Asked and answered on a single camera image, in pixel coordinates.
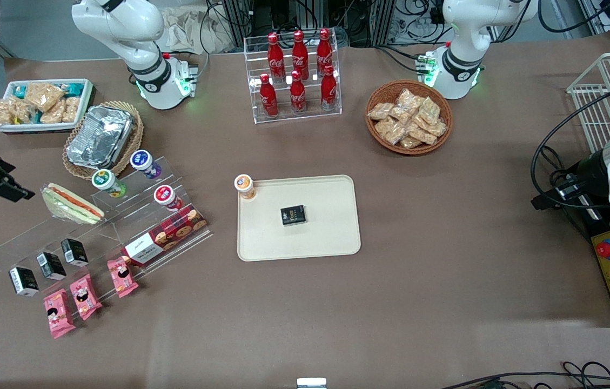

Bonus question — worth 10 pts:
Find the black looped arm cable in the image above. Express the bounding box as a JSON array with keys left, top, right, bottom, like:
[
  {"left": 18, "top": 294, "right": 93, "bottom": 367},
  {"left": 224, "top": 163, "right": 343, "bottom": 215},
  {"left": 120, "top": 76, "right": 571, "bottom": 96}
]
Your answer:
[{"left": 531, "top": 86, "right": 610, "bottom": 211}]

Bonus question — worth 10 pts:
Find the oval wicker basket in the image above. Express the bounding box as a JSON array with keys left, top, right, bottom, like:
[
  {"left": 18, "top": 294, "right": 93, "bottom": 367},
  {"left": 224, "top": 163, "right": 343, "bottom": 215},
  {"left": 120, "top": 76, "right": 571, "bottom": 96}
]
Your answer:
[{"left": 62, "top": 100, "right": 144, "bottom": 180}]

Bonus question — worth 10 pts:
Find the beige plastic tray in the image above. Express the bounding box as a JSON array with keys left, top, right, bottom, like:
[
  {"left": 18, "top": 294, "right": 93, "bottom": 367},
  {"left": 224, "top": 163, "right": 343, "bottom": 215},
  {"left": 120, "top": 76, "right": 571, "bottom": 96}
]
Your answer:
[{"left": 237, "top": 175, "right": 362, "bottom": 262}]

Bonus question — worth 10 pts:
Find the green lid cup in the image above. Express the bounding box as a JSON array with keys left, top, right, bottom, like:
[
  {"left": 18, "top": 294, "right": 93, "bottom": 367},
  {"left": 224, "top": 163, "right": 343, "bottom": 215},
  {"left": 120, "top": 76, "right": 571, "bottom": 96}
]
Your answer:
[{"left": 92, "top": 169, "right": 128, "bottom": 198}]

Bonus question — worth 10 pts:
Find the triangular sandwich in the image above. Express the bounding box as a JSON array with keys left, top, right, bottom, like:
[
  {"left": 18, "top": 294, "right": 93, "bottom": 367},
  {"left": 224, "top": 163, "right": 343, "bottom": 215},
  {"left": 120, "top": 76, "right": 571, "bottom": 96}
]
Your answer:
[{"left": 41, "top": 183, "right": 105, "bottom": 225}]

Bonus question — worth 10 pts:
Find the clear acrylic stepped shelf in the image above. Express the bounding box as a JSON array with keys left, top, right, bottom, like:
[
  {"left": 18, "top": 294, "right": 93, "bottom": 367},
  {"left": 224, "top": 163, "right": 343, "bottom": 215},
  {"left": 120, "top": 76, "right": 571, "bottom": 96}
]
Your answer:
[{"left": 0, "top": 157, "right": 213, "bottom": 295}]

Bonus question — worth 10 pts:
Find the red lid cup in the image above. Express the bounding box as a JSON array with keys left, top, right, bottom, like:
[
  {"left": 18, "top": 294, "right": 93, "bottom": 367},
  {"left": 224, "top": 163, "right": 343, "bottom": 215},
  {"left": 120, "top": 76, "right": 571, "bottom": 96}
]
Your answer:
[{"left": 153, "top": 184, "right": 183, "bottom": 211}]

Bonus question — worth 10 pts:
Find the long black floor cable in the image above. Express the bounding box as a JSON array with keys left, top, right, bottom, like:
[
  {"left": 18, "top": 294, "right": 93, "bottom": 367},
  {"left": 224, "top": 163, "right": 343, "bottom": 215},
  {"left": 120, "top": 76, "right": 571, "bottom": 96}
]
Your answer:
[{"left": 440, "top": 371, "right": 610, "bottom": 389}]

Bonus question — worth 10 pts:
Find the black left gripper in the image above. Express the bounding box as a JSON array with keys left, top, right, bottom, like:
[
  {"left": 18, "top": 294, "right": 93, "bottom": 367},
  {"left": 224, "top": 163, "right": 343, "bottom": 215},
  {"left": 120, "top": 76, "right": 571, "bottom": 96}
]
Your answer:
[{"left": 531, "top": 151, "right": 609, "bottom": 211}]

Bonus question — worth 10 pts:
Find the round brown wicker basket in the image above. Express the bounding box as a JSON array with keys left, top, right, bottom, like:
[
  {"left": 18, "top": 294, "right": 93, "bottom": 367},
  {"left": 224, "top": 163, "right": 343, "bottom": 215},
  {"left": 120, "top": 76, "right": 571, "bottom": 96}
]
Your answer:
[{"left": 365, "top": 80, "right": 453, "bottom": 156}]

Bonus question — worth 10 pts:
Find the white wire basket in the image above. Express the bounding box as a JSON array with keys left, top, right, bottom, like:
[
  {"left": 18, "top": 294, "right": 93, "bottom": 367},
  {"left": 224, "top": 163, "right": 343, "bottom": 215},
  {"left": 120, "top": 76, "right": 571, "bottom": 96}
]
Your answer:
[{"left": 566, "top": 52, "right": 610, "bottom": 155}]

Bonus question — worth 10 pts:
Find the crumpled beige cloth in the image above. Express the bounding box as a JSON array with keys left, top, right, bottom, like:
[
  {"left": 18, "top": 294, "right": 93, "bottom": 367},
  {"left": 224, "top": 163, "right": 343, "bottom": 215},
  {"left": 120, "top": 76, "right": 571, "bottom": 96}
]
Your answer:
[{"left": 162, "top": 6, "right": 235, "bottom": 55}]

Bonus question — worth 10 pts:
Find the clear acrylic bottle rack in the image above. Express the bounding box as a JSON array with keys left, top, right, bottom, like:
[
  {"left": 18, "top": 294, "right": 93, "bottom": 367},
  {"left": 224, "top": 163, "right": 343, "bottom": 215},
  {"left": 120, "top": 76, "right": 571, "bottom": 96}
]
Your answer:
[{"left": 244, "top": 30, "right": 343, "bottom": 125}]

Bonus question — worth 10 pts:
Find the aluminium frame rack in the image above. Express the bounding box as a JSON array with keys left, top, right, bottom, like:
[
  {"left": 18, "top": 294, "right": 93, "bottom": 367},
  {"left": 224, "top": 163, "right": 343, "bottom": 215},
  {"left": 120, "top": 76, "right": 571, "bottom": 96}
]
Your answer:
[{"left": 221, "top": 0, "right": 397, "bottom": 48}]

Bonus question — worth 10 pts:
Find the coiled black floor cable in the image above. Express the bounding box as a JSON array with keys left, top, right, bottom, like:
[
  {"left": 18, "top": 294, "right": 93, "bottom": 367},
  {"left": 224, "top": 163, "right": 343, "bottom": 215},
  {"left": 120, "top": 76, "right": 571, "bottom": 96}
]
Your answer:
[{"left": 561, "top": 361, "right": 610, "bottom": 385}]

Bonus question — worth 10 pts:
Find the blue lid cup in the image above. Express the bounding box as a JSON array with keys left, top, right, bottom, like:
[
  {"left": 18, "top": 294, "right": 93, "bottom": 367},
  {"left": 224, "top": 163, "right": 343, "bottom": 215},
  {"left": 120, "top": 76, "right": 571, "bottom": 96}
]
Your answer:
[{"left": 130, "top": 150, "right": 163, "bottom": 179}]

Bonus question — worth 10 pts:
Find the black base power cable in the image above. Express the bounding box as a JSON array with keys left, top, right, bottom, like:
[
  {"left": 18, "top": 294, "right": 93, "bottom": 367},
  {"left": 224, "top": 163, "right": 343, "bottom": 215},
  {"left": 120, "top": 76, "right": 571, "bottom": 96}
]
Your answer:
[{"left": 374, "top": 45, "right": 427, "bottom": 74}]

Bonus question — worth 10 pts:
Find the small black box gold print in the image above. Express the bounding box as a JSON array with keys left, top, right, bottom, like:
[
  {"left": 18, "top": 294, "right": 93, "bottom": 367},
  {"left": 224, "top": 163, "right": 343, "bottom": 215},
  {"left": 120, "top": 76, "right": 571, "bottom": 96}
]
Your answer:
[{"left": 280, "top": 204, "right": 308, "bottom": 226}]

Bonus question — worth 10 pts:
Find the small black white carton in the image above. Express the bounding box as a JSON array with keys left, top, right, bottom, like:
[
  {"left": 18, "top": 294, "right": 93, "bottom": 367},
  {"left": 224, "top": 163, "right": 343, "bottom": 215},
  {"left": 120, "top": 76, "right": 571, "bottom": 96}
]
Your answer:
[
  {"left": 9, "top": 267, "right": 39, "bottom": 297},
  {"left": 61, "top": 238, "right": 89, "bottom": 267},
  {"left": 36, "top": 252, "right": 66, "bottom": 281}
]

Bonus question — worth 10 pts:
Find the orange lid cup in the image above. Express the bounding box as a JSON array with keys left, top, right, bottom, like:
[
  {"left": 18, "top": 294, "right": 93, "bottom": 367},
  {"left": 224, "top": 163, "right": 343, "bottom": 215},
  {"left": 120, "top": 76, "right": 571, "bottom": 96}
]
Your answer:
[{"left": 234, "top": 173, "right": 257, "bottom": 201}]

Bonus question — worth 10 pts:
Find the red cookie box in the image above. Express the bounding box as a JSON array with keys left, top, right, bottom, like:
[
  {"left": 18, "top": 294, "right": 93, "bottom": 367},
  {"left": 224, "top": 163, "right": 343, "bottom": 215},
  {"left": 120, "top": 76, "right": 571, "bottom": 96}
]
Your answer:
[{"left": 121, "top": 204, "right": 208, "bottom": 267}]

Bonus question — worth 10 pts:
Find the red cola bottle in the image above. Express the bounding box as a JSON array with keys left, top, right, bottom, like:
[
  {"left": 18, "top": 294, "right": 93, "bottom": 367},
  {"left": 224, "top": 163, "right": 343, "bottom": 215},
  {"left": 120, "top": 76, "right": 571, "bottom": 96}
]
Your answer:
[
  {"left": 317, "top": 28, "right": 333, "bottom": 73},
  {"left": 292, "top": 30, "right": 309, "bottom": 79},
  {"left": 290, "top": 70, "right": 307, "bottom": 114},
  {"left": 259, "top": 73, "right": 278, "bottom": 118},
  {"left": 320, "top": 65, "right": 338, "bottom": 111},
  {"left": 267, "top": 32, "right": 286, "bottom": 83}
]

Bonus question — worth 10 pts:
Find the white rectangular plastic tray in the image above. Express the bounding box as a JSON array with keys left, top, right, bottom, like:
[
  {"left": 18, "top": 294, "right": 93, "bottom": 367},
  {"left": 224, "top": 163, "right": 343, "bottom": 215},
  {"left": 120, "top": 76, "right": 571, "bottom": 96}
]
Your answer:
[{"left": 0, "top": 79, "right": 94, "bottom": 133}]

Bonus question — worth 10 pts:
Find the aluminium foil container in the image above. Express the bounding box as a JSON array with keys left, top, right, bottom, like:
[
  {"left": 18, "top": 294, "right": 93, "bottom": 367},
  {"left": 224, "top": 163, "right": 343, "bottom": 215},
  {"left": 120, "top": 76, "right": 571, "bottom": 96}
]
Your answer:
[{"left": 66, "top": 106, "right": 133, "bottom": 169}]

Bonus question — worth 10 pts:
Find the pink snack packet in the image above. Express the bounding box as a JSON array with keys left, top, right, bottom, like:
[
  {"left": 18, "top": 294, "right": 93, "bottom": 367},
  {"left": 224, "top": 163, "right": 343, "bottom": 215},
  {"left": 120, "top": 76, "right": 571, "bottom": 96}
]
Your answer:
[
  {"left": 108, "top": 257, "right": 139, "bottom": 298},
  {"left": 70, "top": 273, "right": 103, "bottom": 321},
  {"left": 43, "top": 289, "right": 76, "bottom": 339}
]

